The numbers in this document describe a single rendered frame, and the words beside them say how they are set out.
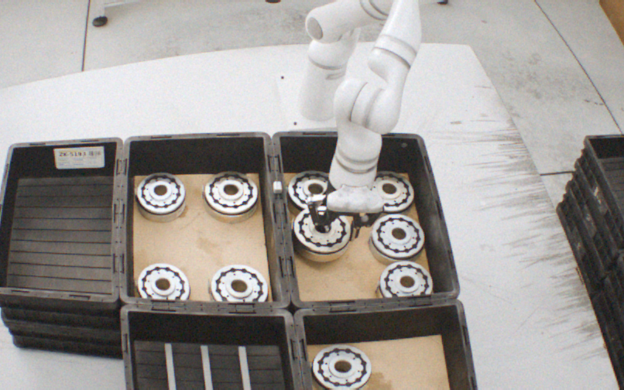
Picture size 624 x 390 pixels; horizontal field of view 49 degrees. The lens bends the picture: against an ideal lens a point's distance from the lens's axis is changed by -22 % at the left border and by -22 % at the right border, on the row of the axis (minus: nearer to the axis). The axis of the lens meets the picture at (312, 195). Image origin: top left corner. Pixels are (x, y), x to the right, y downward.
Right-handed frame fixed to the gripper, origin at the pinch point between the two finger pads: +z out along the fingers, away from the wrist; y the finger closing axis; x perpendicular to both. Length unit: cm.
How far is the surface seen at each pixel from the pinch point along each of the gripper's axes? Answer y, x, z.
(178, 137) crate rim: 30.5, -16.8, -5.1
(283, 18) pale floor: -2, -184, 89
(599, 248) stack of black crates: -95, -33, 49
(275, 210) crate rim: 11.8, 0.0, -5.1
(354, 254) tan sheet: -3.5, 1.7, 4.6
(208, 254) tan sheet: 23.4, 3.2, 4.7
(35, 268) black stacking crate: 62, 11, 5
